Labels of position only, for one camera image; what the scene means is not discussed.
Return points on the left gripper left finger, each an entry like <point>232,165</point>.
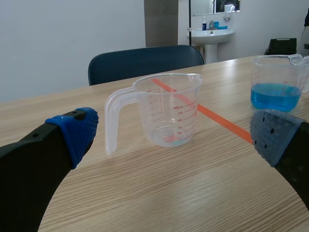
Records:
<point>36,164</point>

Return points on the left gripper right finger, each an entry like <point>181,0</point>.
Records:
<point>287,147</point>

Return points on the clear beaker with blue liquid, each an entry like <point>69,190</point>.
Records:
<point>277,87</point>

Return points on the empty clear plastic beaker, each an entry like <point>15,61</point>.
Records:
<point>166,110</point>

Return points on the black box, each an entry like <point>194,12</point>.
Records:
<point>281,46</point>

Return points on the person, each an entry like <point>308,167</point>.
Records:
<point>305,29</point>

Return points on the white wash basin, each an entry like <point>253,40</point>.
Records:
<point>210,41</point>

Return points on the dark blue chair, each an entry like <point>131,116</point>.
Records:
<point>144,63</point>

